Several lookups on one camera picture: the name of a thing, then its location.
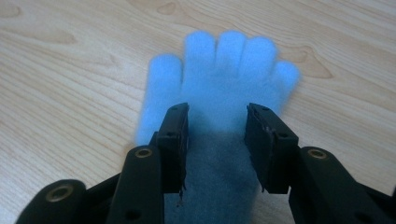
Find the blue glove with grey cuff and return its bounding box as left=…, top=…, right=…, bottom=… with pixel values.
left=134, top=29, right=303, bottom=224

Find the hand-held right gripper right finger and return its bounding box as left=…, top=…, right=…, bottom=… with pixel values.
left=244, top=102, right=395, bottom=224

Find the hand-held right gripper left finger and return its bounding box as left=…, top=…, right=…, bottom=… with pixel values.
left=106, top=102, right=191, bottom=224

